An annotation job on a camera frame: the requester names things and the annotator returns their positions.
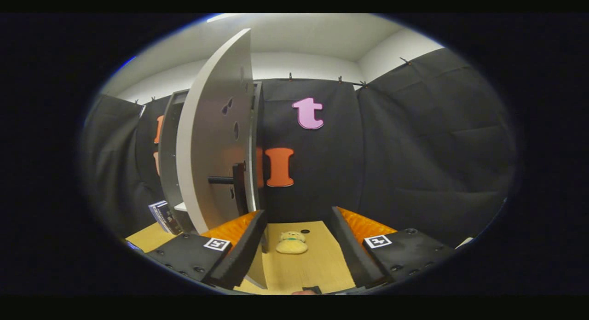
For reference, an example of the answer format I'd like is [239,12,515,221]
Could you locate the light blue book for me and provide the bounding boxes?
[148,201,168,233]

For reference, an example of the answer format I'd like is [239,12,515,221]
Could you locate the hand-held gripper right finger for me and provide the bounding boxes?
[329,206,456,288]

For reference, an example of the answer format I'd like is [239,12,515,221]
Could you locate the black door handle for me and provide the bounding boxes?
[208,162,249,216]

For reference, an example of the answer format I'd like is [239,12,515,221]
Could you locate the yellow plush toy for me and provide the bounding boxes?
[276,231,309,255]

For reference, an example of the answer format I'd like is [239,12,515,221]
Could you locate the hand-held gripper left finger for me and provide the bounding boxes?
[147,209,268,290]

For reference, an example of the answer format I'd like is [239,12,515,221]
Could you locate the grey cabinet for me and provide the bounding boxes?
[158,81,263,235]

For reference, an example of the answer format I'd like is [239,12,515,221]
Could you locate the beige cabinet door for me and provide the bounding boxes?
[176,28,268,289]

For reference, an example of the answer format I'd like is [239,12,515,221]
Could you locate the black backdrop cloth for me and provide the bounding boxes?
[81,47,518,247]

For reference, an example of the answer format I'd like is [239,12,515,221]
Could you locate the dark blue book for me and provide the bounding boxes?
[156,200,183,235]

